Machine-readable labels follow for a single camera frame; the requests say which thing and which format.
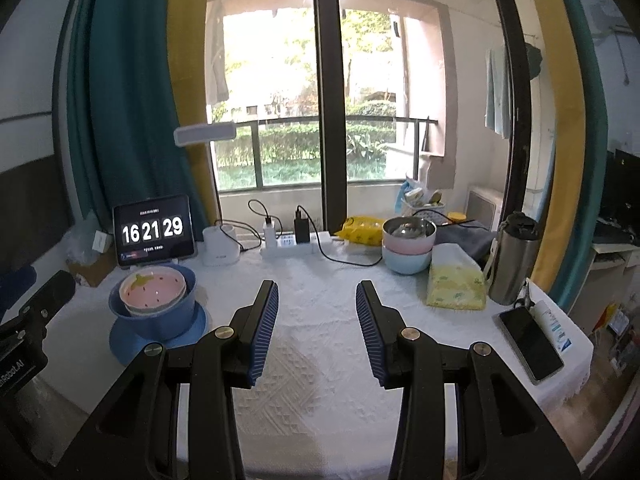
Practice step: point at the black smartphone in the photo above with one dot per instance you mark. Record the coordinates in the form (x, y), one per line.
(537, 354)

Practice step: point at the white charger plug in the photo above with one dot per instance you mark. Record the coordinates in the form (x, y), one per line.
(269, 233)

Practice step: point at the small white box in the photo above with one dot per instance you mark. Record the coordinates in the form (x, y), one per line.
(102, 242)

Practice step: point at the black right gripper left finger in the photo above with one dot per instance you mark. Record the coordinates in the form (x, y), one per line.
(132, 432)

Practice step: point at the white tube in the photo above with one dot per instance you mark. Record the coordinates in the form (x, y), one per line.
(551, 327)

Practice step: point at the steel thermos bottle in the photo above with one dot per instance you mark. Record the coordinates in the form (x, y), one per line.
(512, 257)

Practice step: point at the teal curtain left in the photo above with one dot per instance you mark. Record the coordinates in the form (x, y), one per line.
(121, 110)

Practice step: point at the tablet showing clock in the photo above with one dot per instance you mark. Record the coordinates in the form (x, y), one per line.
(152, 231)

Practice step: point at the yellow teal curtain right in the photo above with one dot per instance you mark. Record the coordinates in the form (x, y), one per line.
(572, 192)

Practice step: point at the clear plastic bag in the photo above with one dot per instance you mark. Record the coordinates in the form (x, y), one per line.
(78, 241)

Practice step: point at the white desk lamp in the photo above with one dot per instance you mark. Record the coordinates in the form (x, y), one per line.
(220, 246)

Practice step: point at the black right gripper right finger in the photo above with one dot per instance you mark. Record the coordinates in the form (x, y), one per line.
(502, 432)

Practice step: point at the white basket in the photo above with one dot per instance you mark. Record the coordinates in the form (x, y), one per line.
(433, 212)

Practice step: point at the blue plate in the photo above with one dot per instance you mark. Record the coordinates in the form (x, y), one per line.
(125, 343)

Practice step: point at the pink strawberry bowl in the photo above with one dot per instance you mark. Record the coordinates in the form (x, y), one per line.
(152, 290)

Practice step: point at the black charger adapter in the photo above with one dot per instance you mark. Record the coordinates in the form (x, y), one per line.
(301, 228)

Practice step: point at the white tablecloth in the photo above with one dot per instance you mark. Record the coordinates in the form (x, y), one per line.
(317, 411)

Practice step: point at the cardboard box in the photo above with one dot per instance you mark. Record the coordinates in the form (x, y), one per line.
(93, 274)

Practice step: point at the light blue bowl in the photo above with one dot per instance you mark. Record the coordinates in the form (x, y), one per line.
(406, 264)

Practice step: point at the white power strip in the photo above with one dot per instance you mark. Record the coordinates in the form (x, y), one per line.
(287, 247)

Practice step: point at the hanging light blue towel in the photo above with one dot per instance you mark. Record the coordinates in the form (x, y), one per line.
(498, 92)

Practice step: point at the yellow curtain left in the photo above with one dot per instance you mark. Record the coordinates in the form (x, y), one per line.
(186, 59)

